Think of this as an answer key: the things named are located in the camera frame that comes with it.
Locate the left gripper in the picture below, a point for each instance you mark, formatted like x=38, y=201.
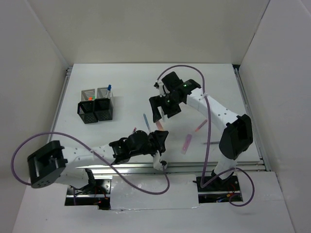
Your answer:
x=158, y=138

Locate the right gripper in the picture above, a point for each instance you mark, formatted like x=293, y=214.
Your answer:
x=171, y=111

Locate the purple pink highlighter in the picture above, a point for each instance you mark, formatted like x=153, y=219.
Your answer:
x=186, y=143

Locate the blue whiteboard marker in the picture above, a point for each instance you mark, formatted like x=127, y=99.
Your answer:
x=108, y=93

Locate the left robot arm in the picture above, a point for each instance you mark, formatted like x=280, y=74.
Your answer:
x=54, y=163

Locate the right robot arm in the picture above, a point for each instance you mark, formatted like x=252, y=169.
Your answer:
x=236, y=130

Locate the grey green pen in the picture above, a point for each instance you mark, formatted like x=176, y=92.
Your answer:
x=162, y=114

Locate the light blue pen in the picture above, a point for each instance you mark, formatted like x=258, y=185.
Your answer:
x=146, y=122

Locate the pink orange pen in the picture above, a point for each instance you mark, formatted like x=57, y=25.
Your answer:
x=201, y=125

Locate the black container front right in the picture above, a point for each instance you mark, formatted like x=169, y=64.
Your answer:
x=103, y=109

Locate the black container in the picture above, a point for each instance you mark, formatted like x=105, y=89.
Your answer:
x=85, y=110
x=103, y=109

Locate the white container back right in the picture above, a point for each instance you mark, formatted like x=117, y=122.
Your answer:
x=101, y=93

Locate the white container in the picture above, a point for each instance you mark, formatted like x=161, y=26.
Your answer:
x=101, y=93
x=85, y=94

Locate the white container back left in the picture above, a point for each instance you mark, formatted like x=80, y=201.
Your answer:
x=85, y=94

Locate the black container front left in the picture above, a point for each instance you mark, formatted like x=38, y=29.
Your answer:
x=85, y=110

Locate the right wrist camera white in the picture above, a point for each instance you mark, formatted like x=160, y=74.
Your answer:
x=163, y=91

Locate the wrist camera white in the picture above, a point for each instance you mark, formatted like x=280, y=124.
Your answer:
x=163, y=91
x=158, y=162

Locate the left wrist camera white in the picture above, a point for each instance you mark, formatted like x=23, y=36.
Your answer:
x=158, y=162

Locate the aluminium rail frame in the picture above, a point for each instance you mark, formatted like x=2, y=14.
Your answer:
x=132, y=86

